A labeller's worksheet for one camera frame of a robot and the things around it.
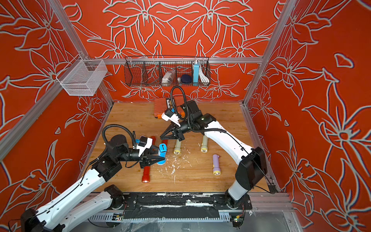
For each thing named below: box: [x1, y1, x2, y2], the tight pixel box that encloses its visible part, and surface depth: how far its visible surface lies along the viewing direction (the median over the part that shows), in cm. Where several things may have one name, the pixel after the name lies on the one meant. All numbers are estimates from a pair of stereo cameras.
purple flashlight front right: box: [212, 153, 222, 176], surface depth 85 cm
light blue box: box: [193, 61, 200, 87], surface depth 91 cm
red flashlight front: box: [141, 165, 151, 184], surface depth 81 cm
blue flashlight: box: [156, 143, 168, 166], surface depth 59 cm
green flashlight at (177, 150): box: [173, 139, 182, 156], surface depth 91 cm
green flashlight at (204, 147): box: [200, 134, 208, 154], surface depth 93 cm
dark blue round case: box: [180, 74, 193, 85], surface depth 97 cm
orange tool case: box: [154, 97, 186, 119], surface depth 110 cm
